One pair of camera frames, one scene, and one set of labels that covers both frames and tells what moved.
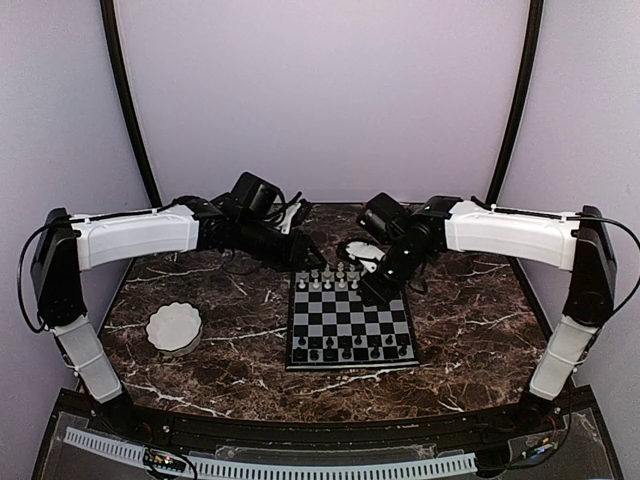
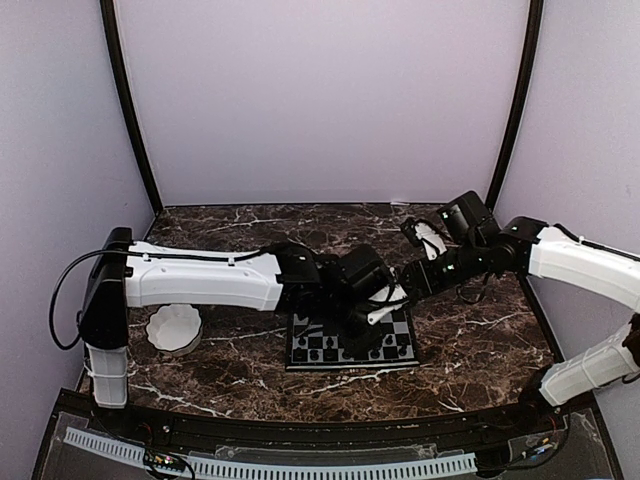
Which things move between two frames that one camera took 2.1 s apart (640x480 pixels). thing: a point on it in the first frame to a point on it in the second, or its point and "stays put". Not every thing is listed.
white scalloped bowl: (175, 328) stays put
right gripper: (377, 293) to (422, 278)
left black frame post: (127, 104) stays put
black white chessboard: (329, 327) stays put
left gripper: (296, 255) to (356, 344)
